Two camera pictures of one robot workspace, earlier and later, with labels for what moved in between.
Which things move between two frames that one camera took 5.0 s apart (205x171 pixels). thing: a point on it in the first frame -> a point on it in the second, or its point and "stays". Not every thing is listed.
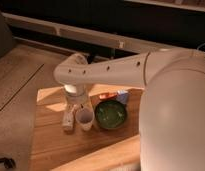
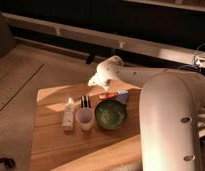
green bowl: x=110 y=114 stays
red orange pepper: x=106 y=96 stays
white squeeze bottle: x=68 y=120 stays
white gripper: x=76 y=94 -> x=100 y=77
